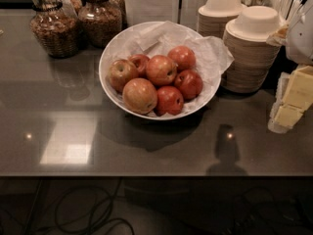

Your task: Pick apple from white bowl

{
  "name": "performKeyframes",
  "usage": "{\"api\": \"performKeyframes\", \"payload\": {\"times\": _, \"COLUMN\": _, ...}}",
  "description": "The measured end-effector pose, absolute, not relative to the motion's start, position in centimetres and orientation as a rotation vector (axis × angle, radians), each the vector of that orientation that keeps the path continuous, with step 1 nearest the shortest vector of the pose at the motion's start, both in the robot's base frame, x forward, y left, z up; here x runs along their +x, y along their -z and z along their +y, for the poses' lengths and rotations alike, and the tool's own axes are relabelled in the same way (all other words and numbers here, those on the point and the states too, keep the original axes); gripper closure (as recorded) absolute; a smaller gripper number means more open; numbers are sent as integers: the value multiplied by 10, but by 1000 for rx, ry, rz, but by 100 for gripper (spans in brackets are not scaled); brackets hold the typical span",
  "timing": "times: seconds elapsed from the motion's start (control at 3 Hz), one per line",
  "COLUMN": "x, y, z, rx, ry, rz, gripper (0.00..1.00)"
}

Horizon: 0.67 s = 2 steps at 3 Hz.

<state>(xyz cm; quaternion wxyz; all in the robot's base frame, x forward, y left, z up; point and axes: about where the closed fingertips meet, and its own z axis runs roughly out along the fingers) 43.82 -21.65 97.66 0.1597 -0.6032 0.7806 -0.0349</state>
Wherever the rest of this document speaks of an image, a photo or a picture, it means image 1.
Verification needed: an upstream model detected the yellow-red apple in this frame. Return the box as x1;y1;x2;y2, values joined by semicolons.
122;78;157;115
108;59;139;93

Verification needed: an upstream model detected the front stack of paper bowls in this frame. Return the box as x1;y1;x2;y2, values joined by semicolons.
221;6;283;94

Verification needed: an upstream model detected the glass jar of granola left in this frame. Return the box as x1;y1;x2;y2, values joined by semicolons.
29;0;80;58

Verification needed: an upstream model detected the black cable on floor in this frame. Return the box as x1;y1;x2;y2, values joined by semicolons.
19;177;136;235

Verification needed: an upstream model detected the white bowl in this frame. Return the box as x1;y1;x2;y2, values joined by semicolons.
98;21;223;121

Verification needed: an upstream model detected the yellow-red apple front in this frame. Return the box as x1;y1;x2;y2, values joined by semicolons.
122;78;157;115

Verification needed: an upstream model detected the white paper liner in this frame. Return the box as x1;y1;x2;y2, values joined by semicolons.
105;20;235;118

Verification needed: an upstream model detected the red-yellow apple centre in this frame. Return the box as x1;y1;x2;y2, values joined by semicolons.
146;55;177;86

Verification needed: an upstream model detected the glass jar of granola right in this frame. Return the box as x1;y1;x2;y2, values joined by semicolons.
78;0;122;48

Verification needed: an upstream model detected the glass jar of granola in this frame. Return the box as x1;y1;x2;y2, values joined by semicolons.
78;0;122;48
29;0;80;58

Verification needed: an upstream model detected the red apple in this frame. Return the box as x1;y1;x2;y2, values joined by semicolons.
155;86;184;116
128;54;150;77
174;70;203;100
167;45;196;71

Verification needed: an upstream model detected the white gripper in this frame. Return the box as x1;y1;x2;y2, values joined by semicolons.
266;0;313;134

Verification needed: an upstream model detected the stack of paper bowls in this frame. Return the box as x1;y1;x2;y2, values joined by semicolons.
197;0;246;38
221;6;283;94

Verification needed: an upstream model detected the back stack of paper bowls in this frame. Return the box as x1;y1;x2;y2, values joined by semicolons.
197;0;246;38

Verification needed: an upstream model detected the yellow-red apple left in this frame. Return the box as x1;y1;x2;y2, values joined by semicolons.
108;59;139;93

